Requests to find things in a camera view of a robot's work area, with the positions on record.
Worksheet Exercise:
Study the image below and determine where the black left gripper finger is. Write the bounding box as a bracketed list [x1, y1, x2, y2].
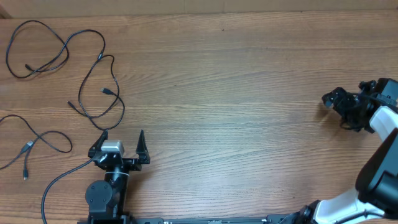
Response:
[136, 129, 150, 164]
[88, 130, 108, 157]

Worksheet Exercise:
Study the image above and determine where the black usb cable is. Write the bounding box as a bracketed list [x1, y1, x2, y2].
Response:
[67, 54, 126, 131]
[0, 114, 73, 181]
[5, 20, 106, 79]

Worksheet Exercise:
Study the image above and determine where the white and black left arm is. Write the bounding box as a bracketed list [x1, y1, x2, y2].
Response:
[85, 131, 150, 223]

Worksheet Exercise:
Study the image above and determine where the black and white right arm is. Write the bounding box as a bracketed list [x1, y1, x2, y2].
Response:
[273, 78, 397, 224]

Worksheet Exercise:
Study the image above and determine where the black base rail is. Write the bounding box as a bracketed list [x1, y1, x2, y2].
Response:
[136, 212, 298, 224]

